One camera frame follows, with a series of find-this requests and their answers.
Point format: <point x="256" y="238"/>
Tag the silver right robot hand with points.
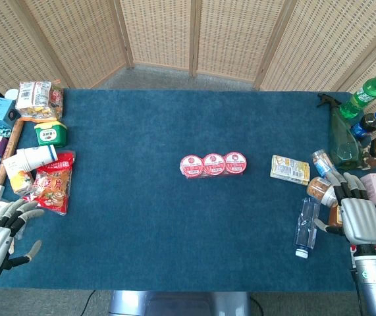
<point x="360" y="219"/>

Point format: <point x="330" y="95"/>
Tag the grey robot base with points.
<point x="177" y="304"/>

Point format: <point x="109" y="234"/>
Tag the red yogurt cup pack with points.
<point x="213" y="164"/>

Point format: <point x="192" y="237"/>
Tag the small brown bottle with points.
<point x="334" y="217"/>

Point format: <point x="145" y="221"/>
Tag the clear jar orange snacks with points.
<point x="319" y="191"/>

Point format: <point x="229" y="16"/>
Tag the clear plastic water bottle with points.
<point x="307" y="227"/>

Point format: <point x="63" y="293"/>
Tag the yellow orange snack pack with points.
<point x="21" y="182"/>

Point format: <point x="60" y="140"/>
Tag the clear tube blue label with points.
<point x="323" y="164"/>

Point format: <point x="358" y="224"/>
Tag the green spray bottle black trigger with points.
<point x="342" y="145"/>

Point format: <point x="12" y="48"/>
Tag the red snack bag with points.
<point x="54" y="187"/>

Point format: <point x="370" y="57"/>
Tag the yellow white flat packet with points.
<point x="289" y="170"/>

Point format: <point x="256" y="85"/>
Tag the cola bottle blue cap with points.
<point x="367" y="126"/>

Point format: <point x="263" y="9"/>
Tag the wooden rolling pin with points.
<point x="9" y="149"/>

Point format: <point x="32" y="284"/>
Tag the green patterned small box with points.
<point x="2" y="132"/>

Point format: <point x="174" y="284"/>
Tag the green box yellow lid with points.
<point x="50" y="134"/>

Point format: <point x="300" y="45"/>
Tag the green soda bottle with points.
<point x="363" y="95"/>

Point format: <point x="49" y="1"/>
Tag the clear snack bag white label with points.
<point x="34" y="98"/>

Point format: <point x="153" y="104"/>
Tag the blue carpet mat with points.
<point x="161" y="230"/>

